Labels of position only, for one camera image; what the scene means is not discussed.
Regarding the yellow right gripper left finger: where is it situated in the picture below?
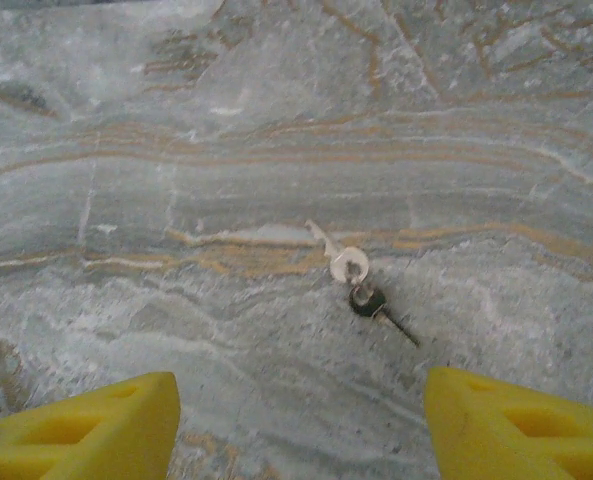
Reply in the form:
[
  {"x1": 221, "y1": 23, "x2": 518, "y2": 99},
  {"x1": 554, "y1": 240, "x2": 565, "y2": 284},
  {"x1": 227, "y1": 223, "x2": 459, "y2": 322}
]
[{"x1": 0, "y1": 370, "x2": 182, "y2": 480}]

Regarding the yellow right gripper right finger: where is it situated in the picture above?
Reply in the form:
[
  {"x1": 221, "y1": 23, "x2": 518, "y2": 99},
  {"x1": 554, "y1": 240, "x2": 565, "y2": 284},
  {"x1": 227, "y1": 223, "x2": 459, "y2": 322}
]
[{"x1": 422, "y1": 366, "x2": 593, "y2": 480}]

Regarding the black-headed key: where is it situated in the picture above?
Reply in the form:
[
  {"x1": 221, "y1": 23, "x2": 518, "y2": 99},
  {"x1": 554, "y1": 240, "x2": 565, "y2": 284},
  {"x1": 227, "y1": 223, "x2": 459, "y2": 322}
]
[{"x1": 348, "y1": 283, "x2": 421, "y2": 348}]

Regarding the small metal key ring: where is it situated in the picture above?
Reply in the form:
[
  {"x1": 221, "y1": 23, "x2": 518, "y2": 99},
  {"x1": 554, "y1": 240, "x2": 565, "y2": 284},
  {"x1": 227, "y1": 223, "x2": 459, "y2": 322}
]
[{"x1": 346, "y1": 269, "x2": 375, "y2": 307}]

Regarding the silver key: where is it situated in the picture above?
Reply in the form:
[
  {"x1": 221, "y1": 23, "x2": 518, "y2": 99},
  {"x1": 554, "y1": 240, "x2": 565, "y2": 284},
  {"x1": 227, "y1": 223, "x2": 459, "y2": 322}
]
[{"x1": 304, "y1": 218, "x2": 371, "y2": 285}]

